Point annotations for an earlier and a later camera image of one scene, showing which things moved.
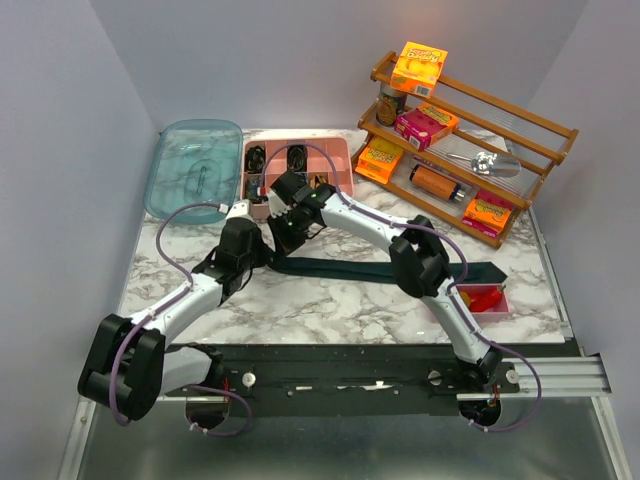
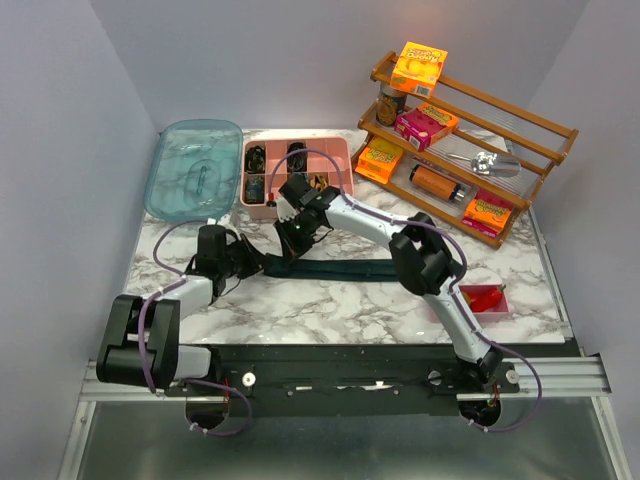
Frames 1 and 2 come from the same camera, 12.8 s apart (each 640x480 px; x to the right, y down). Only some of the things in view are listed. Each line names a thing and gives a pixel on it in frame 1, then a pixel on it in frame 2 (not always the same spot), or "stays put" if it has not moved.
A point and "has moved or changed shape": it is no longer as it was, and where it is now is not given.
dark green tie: x=374 y=270 has moved or changed shape
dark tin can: x=390 y=102 stays put
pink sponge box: x=420 y=127 stays put
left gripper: x=263 y=257 → x=255 y=260
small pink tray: x=488 y=302 stays put
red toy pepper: x=482 y=300 stays put
